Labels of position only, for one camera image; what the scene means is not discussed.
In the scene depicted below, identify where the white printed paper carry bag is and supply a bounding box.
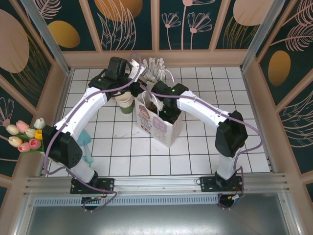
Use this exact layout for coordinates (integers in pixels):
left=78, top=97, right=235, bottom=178
left=134, top=69, right=183, bottom=149

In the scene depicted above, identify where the white wrapped drinking straw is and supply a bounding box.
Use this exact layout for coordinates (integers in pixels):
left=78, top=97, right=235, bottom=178
left=156, top=57, right=167, bottom=83
left=148, top=57, right=159, bottom=80

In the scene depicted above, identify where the teal plastic toy shovel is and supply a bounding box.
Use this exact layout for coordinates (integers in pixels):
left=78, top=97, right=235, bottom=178
left=77, top=129, right=94, bottom=164

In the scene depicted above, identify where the artificial tulip bouquet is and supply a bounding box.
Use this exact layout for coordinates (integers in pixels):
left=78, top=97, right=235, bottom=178
left=5, top=117, right=49, bottom=155

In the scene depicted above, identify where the grey sheet metal panel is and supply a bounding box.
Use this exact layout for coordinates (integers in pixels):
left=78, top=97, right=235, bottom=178
left=19, top=193, right=303, bottom=235

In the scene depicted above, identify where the aluminium frame post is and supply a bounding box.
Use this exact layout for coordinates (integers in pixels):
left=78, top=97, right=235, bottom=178
left=241, top=0, right=286, bottom=72
left=20, top=0, right=74, bottom=74

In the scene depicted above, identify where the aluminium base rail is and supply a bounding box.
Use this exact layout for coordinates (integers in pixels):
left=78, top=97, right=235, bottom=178
left=24, top=172, right=291, bottom=196

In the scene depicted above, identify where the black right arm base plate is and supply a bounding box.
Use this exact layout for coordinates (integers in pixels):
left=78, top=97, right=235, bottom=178
left=200, top=175, right=245, bottom=193

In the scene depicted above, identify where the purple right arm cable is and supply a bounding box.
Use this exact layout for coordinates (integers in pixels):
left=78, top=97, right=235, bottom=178
left=140, top=84, right=264, bottom=211

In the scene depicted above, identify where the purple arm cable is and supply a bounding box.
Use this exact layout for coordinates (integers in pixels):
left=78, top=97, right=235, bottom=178
left=44, top=52, right=142, bottom=212
left=140, top=84, right=264, bottom=211

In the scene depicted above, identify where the grey slotted cable duct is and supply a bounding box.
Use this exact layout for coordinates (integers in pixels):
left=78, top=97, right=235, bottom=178
left=34, top=195, right=221, bottom=207

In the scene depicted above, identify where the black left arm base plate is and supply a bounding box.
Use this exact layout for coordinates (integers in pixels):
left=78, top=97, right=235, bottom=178
left=70, top=178, right=115, bottom=194

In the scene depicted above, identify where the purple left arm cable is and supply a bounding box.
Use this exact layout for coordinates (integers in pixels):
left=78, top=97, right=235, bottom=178
left=44, top=52, right=142, bottom=212

